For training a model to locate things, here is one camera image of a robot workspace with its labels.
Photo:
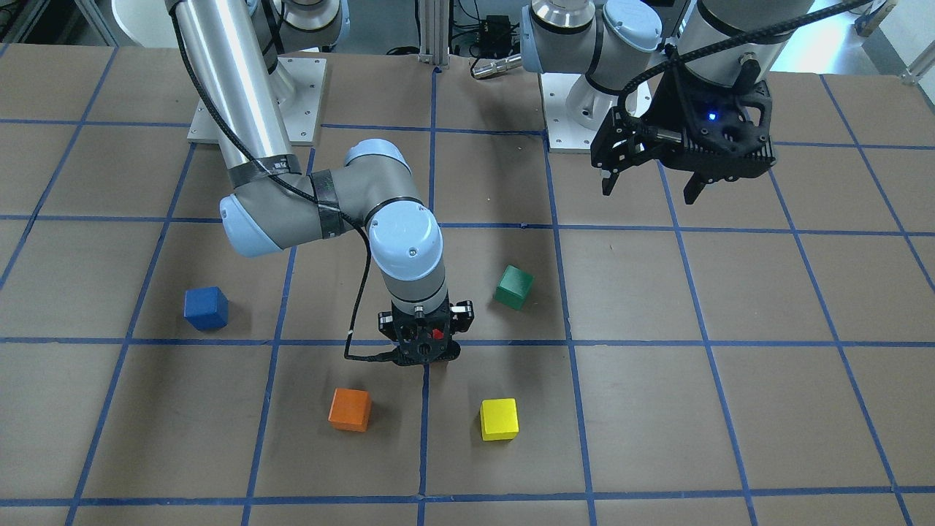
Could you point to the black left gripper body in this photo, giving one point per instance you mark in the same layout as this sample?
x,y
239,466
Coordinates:
x,y
669,107

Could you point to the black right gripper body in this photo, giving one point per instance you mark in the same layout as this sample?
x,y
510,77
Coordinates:
x,y
462,315

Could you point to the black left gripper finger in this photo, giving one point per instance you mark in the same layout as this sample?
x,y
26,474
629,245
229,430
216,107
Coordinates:
x,y
695,185
617,146

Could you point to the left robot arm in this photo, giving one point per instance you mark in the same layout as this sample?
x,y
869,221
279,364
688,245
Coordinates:
x,y
732,44

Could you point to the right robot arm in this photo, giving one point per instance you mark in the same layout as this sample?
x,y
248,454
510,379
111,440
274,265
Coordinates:
x,y
234,53

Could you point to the orange wooden block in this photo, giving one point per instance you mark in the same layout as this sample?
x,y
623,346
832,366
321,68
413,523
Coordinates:
x,y
350,410

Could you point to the green wooden block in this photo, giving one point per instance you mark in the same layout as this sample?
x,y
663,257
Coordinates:
x,y
513,288

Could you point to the yellow wooden block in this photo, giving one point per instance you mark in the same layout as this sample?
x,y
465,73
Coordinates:
x,y
499,419

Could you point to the blue wooden block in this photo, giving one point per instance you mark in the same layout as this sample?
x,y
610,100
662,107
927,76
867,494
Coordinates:
x,y
206,309

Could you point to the silver cylinder connector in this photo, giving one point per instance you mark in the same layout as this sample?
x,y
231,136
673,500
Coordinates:
x,y
496,67

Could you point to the black electronics box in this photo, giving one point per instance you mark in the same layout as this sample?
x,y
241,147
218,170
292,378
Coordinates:
x,y
495,36

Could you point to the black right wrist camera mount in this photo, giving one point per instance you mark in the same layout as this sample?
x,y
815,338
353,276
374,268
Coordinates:
x,y
422,351

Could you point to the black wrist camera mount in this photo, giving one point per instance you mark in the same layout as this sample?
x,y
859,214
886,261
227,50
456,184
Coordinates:
x,y
422,351
725,134

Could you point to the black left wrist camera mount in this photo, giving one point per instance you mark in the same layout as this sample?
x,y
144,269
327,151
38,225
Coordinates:
x,y
725,134

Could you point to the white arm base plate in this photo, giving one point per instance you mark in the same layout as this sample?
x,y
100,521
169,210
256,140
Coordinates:
x,y
298,84
573,111

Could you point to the aluminium frame post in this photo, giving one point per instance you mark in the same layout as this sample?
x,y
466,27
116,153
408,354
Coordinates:
x,y
434,28

